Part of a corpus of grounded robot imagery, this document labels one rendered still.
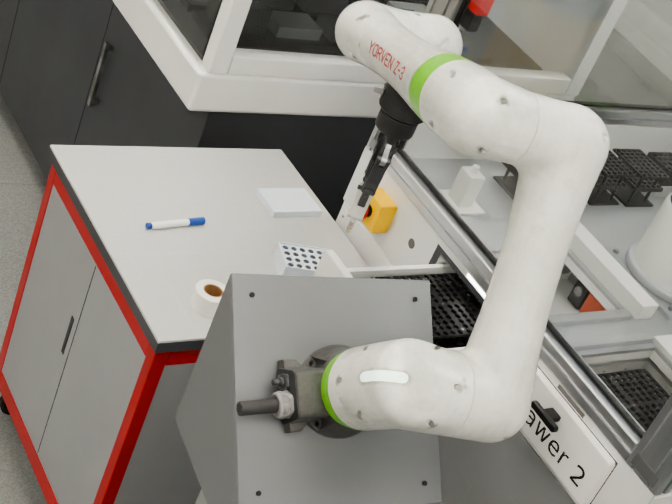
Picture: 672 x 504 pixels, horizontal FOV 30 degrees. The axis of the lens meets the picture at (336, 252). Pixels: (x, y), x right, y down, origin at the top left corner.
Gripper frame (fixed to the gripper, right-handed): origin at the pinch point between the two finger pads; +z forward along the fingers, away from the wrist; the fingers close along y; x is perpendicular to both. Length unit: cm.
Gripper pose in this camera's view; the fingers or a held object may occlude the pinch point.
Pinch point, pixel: (361, 201)
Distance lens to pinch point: 240.3
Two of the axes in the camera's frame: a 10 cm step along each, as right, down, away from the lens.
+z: -3.5, 7.8, 5.3
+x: 9.3, 3.5, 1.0
